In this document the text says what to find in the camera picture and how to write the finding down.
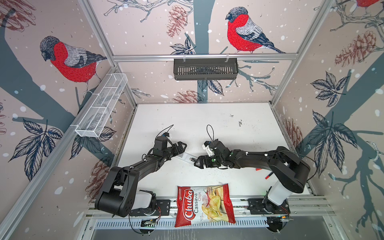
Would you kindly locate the black hanging wire basket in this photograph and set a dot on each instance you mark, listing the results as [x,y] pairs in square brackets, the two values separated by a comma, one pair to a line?
[205,69]

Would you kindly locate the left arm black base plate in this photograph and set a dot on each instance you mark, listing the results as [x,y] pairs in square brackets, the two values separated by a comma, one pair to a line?
[162,208]

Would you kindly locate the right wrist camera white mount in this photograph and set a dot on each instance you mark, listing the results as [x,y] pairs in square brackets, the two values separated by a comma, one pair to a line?
[206,147]

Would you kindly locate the white remote control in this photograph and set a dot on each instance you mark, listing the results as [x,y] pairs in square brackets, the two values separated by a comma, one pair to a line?
[188,158]

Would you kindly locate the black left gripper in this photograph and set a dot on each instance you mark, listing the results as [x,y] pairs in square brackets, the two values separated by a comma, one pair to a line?
[181,150]

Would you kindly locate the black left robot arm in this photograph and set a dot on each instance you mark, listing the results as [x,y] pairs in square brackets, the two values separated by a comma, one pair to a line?
[118,193]

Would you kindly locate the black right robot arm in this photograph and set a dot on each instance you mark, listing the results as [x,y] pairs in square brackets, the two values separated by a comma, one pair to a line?
[291,171]

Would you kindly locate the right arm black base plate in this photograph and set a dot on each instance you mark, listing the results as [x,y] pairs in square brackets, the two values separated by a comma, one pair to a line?
[260,206]

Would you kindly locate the red Chuba cassava chips bag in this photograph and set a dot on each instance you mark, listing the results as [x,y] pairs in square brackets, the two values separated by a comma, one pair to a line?
[200,205]

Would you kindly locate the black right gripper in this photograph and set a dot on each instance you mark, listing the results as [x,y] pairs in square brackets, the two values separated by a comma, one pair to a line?
[206,161]

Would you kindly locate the white mesh wire basket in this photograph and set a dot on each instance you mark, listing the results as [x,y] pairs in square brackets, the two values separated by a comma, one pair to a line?
[98,113]

